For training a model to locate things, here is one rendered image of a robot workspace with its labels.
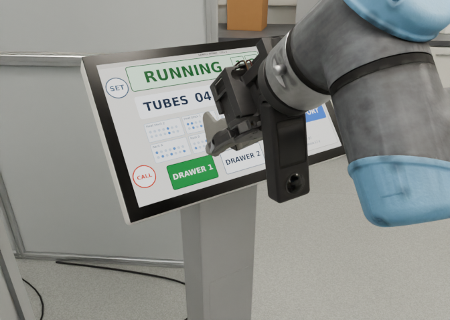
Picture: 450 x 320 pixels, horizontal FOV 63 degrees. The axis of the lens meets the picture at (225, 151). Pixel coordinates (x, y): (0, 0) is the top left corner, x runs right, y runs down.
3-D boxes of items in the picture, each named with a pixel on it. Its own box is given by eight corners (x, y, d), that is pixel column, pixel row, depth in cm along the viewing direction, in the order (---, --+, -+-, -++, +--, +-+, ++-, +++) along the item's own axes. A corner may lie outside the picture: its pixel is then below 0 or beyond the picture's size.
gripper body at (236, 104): (254, 80, 51) (305, 31, 40) (275, 138, 49) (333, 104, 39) (205, 89, 47) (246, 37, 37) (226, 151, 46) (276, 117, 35)
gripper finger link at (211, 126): (200, 122, 56) (232, 97, 49) (212, 159, 55) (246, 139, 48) (182, 126, 54) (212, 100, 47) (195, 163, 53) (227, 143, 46)
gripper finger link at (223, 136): (226, 137, 52) (262, 114, 45) (230, 149, 51) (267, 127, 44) (197, 143, 49) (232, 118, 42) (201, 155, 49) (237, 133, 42)
